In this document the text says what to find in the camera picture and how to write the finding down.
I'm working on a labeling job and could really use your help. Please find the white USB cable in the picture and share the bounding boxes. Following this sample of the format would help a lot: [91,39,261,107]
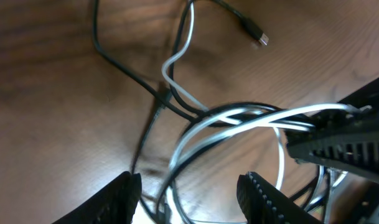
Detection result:
[161,0,372,224]

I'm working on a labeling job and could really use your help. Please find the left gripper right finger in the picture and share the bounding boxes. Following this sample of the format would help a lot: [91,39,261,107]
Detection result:
[236,172,321,224]

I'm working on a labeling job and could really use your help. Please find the thin black cable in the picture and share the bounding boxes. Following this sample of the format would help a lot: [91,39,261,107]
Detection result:
[129,0,269,175]

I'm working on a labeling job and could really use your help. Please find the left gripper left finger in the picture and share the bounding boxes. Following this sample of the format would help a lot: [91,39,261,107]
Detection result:
[54,171,142,224]

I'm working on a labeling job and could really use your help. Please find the black USB cable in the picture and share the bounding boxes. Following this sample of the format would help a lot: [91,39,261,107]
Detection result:
[92,0,321,224]

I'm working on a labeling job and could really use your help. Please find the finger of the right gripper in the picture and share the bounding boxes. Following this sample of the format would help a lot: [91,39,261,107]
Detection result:
[285,108,379,184]

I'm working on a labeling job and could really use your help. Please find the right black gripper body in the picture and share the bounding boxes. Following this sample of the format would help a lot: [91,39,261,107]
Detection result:
[338,77,379,121]

